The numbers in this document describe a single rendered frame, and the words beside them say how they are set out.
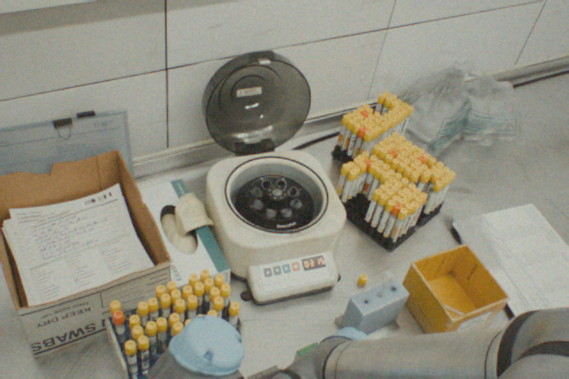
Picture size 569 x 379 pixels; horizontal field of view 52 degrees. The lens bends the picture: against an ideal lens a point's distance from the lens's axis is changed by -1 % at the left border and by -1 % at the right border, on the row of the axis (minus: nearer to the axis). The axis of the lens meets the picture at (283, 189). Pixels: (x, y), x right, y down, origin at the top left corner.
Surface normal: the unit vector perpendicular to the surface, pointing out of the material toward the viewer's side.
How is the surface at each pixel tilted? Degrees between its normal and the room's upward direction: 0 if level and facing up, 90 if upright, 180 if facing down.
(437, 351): 63
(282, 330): 0
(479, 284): 90
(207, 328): 30
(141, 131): 90
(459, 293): 0
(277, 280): 25
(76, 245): 1
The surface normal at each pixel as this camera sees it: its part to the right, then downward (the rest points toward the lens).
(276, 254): 0.33, 0.71
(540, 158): 0.13, -0.69
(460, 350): -0.77, -0.61
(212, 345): 0.55, -0.72
